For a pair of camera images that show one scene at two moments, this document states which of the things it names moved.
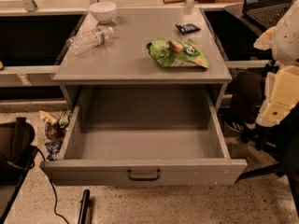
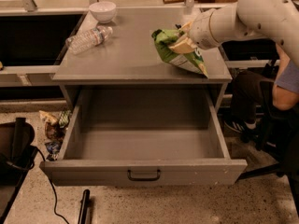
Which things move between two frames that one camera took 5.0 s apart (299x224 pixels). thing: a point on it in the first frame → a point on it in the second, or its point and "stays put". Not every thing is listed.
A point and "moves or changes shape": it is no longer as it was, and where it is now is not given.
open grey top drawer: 143,136 stays put
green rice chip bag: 177,54 moves or changes shape
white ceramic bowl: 104,11 stays put
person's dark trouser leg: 247,93 stays put
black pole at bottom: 84,205 stays put
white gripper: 287,42 → 200,32
